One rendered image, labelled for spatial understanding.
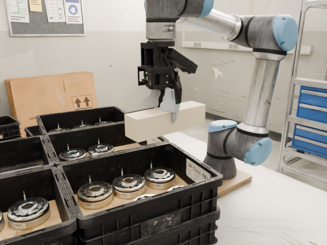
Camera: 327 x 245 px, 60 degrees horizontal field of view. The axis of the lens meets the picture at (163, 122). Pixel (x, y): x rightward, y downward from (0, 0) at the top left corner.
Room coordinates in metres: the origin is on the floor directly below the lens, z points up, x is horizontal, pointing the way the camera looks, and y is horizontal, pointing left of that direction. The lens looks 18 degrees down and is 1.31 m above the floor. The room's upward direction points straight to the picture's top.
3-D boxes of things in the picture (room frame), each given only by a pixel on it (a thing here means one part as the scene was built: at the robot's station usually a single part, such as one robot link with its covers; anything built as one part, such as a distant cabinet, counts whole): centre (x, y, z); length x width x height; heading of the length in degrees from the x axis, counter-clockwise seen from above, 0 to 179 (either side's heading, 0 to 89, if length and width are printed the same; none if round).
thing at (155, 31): (0.74, 0.00, 1.31); 0.08 x 0.08 x 0.05
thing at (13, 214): (0.65, 0.36, 0.86); 0.10 x 0.10 x 0.01
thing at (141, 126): (0.75, -0.01, 1.08); 0.24 x 0.06 x 0.06; 128
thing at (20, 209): (0.65, 0.36, 0.86); 0.05 x 0.05 x 0.01
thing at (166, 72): (0.74, 0.01, 1.23); 0.09 x 0.08 x 0.12; 128
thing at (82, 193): (0.73, 0.20, 0.86); 0.10 x 0.10 x 0.01
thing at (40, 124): (1.25, 0.36, 0.92); 0.40 x 0.30 x 0.02; 119
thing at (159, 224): (0.72, 0.08, 0.87); 0.40 x 0.30 x 0.11; 119
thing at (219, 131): (1.10, -0.25, 0.89); 0.13 x 0.12 x 0.14; 37
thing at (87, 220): (0.72, 0.08, 0.92); 0.40 x 0.30 x 0.02; 119
